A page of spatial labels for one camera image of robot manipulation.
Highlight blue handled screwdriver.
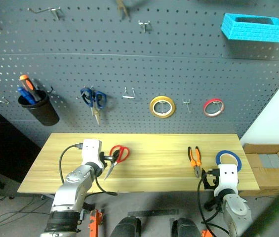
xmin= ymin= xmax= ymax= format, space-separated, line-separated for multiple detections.
xmin=17 ymin=86 xmax=37 ymax=105

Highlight blurry green object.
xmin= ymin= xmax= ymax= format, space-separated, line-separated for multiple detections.
xmin=242 ymin=182 xmax=279 ymax=237

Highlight silver double prong hook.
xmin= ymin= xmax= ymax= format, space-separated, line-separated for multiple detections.
xmin=121 ymin=86 xmax=137 ymax=100

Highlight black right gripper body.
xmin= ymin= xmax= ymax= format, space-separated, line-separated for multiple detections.
xmin=205 ymin=174 xmax=219 ymax=191

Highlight wooden table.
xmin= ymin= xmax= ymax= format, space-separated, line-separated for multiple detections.
xmin=17 ymin=133 xmax=261 ymax=194

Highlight blue handled scissors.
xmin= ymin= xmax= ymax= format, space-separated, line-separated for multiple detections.
xmin=80 ymin=86 xmax=108 ymax=125

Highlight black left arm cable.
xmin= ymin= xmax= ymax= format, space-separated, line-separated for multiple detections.
xmin=59 ymin=143 xmax=118 ymax=196

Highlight long silver pegboard hook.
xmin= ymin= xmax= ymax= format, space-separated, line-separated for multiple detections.
xmin=27 ymin=6 xmax=62 ymax=21

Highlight red handled scissors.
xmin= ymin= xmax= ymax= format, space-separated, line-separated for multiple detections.
xmin=103 ymin=145 xmax=130 ymax=181

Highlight blue tape roll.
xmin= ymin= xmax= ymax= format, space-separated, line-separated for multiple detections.
xmin=215 ymin=150 xmax=243 ymax=173

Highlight cyan plastic basket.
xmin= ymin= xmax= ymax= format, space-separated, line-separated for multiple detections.
xmin=220 ymin=13 xmax=279 ymax=44

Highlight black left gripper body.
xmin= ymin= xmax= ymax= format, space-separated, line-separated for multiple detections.
xmin=99 ymin=151 xmax=108 ymax=167

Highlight black cabinet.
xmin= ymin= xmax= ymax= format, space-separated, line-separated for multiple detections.
xmin=0 ymin=97 xmax=42 ymax=183

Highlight red tape roll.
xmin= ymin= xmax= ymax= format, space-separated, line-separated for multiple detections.
xmin=202 ymin=98 xmax=226 ymax=118

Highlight grey pegboard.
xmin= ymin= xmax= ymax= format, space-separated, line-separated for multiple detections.
xmin=0 ymin=0 xmax=279 ymax=149

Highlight dark rounded shape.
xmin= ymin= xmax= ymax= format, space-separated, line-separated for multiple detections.
xmin=110 ymin=216 xmax=142 ymax=237
xmin=173 ymin=217 xmax=202 ymax=237

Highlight black plastic cup holder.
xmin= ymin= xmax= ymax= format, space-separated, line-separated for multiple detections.
xmin=17 ymin=89 xmax=60 ymax=127

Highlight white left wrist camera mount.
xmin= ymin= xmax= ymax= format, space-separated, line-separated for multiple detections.
xmin=81 ymin=139 xmax=104 ymax=169

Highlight open cardboard box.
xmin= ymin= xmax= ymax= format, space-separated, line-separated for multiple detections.
xmin=238 ymin=143 xmax=279 ymax=198

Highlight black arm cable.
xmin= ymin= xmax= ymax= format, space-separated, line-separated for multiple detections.
xmin=197 ymin=168 xmax=230 ymax=235
xmin=59 ymin=143 xmax=118 ymax=196

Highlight grey foam blocks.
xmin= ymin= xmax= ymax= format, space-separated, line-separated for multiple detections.
xmin=257 ymin=153 xmax=279 ymax=169

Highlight orange metal bracket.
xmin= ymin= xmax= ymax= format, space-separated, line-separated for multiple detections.
xmin=86 ymin=208 xmax=105 ymax=237

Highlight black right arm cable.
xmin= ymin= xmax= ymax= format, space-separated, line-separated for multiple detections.
xmin=197 ymin=168 xmax=230 ymax=235

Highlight black floor cables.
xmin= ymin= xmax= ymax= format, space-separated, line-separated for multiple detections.
xmin=0 ymin=192 xmax=52 ymax=232

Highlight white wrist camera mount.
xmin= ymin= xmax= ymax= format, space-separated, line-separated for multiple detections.
xmin=81 ymin=139 xmax=104 ymax=169
xmin=213 ymin=163 xmax=239 ymax=196

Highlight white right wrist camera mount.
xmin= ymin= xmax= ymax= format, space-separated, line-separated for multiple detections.
xmin=213 ymin=163 xmax=239 ymax=196

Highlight orange black handled pliers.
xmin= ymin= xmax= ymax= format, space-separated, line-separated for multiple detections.
xmin=187 ymin=146 xmax=202 ymax=178

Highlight yellow tape roll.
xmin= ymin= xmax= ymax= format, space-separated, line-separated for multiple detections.
xmin=149 ymin=95 xmax=176 ymax=119

